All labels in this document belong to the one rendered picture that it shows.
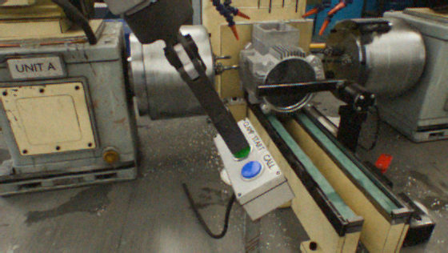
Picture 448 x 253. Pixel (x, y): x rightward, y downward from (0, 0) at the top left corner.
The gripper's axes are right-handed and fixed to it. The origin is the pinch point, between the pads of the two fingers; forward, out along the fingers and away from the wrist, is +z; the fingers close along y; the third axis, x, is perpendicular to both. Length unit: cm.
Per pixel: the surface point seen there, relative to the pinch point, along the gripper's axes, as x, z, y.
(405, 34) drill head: -55, 25, 39
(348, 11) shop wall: -277, 221, 516
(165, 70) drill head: 7.1, -1.7, 35.6
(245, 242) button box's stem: 7.8, 21.2, -0.9
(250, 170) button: 0.2, 3.9, -5.6
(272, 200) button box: -0.4, 7.9, -8.4
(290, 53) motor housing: -22.3, 11.8, 37.6
